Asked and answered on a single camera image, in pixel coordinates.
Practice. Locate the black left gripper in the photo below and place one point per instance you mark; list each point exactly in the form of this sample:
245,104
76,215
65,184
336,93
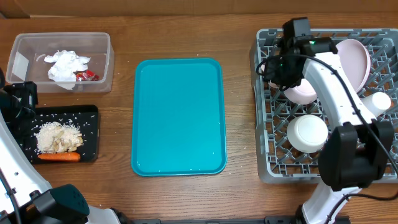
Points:
26,92

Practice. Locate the clear plastic bin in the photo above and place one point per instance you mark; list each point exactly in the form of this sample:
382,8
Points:
27,60

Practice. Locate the black waste tray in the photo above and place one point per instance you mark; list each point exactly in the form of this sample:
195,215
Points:
86,118

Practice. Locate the pink round plate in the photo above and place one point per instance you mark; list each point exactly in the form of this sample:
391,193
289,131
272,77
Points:
355,61

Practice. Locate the teal serving tray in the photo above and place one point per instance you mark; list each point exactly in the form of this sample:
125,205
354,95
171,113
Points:
178,125

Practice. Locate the grey dishwasher rack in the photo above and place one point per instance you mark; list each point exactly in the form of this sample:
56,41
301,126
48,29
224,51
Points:
277,161

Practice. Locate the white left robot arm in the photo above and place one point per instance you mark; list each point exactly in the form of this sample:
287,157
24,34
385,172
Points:
26,197

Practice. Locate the rice and peanut pile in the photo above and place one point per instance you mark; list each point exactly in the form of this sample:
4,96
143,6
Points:
54,138

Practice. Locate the white bowl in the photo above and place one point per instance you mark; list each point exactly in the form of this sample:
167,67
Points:
307,133

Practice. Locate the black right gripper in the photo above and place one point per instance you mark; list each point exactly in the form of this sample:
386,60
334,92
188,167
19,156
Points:
269,74

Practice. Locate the red snack wrapper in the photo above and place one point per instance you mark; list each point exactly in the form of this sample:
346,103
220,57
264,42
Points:
86,75

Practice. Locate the orange carrot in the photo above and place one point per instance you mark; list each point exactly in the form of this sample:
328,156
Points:
64,157

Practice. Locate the white paper cup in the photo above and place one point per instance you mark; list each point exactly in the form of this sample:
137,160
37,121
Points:
377,103

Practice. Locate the pink small bowl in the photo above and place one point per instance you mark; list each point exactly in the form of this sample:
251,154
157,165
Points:
303,94

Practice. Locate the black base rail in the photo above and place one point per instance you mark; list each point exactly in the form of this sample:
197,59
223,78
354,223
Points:
266,220

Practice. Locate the white napkin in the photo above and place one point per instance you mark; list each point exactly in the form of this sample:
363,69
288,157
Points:
65,65

